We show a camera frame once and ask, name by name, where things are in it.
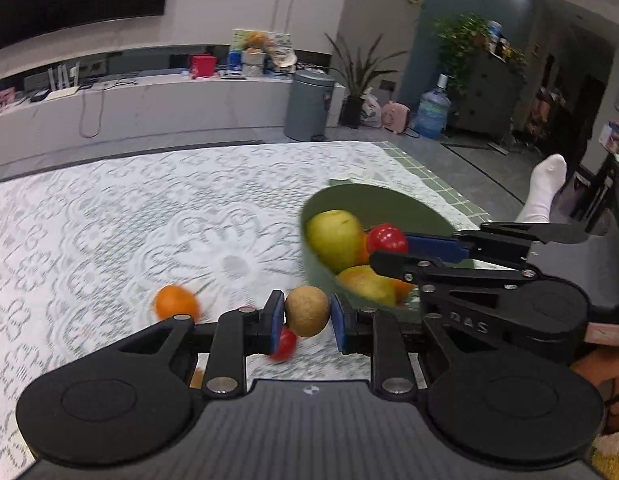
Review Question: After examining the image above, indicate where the brown teddy bear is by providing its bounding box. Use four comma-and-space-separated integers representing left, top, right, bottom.
244, 31, 270, 54

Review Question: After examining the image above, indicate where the white plastic bag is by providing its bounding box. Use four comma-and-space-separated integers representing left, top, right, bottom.
359, 95, 383, 129

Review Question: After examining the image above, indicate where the dark chair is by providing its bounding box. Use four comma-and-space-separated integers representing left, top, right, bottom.
564, 150, 619, 226

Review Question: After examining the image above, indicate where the red box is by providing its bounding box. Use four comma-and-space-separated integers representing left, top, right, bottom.
190, 54, 217, 80

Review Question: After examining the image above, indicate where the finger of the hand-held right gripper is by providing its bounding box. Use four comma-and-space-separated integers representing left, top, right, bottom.
404, 222, 603, 265
369, 250, 543, 293

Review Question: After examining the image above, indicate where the mango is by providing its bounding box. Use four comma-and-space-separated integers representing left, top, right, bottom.
336, 265, 397, 307

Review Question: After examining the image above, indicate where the long-leaf plant in black pot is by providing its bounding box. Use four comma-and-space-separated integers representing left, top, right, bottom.
324, 32, 407, 129

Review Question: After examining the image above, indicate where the black cable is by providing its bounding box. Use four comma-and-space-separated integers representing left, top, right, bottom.
78, 76, 140, 139

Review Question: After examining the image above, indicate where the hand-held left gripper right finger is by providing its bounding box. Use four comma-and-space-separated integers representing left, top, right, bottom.
331, 292, 416, 400

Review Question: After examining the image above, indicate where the grey drawer cabinet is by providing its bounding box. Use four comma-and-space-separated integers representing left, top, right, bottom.
452, 50, 523, 144

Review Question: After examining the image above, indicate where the red tomato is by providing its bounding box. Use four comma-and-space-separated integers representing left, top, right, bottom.
269, 327, 298, 361
367, 223, 409, 256

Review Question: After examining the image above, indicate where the grey trash bin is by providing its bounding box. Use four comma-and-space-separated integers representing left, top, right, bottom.
284, 70, 337, 142

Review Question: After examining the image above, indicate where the green colander bowl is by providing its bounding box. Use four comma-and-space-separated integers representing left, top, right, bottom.
298, 178, 460, 323

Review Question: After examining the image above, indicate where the blue water bottle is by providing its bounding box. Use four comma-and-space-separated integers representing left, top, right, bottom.
414, 74, 451, 140

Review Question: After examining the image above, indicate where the white marble television console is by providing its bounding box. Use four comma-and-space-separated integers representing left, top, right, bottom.
0, 71, 347, 171

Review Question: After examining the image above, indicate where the white router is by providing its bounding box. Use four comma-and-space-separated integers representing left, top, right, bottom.
46, 62, 82, 99

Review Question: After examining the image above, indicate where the yellow-green pear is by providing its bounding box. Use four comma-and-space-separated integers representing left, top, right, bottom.
306, 210, 367, 274

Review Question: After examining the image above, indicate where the white lace tablecloth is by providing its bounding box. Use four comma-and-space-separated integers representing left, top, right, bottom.
0, 140, 483, 461

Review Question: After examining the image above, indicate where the pink heater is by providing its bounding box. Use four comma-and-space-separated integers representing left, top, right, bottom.
381, 101, 413, 135

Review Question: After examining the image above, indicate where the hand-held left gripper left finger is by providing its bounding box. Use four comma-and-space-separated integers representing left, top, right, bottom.
109, 290, 286, 399

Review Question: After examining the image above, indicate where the green ivy plant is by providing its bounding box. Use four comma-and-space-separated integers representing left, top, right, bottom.
432, 12, 527, 68

